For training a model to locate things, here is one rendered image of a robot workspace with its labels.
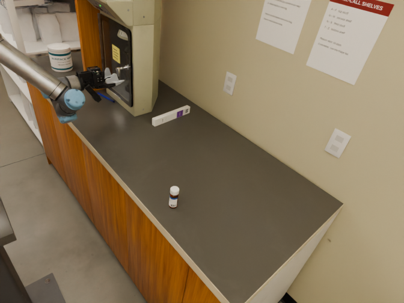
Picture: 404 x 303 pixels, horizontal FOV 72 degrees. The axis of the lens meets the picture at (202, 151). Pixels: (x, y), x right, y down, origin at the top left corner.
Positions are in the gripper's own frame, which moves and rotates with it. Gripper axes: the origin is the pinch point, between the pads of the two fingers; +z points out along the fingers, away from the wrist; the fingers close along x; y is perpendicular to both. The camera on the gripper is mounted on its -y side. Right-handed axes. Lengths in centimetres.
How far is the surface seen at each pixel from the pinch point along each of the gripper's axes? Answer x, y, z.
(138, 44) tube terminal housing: -5.2, 18.2, 8.4
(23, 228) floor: 37, -114, -58
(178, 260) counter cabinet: -80, -35, -21
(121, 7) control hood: -5.2, 34.1, 0.1
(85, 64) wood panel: 31.8, -3.3, -2.8
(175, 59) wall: 16, -3, 49
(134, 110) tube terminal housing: -5.1, -16.5, 5.6
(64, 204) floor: 43, -115, -28
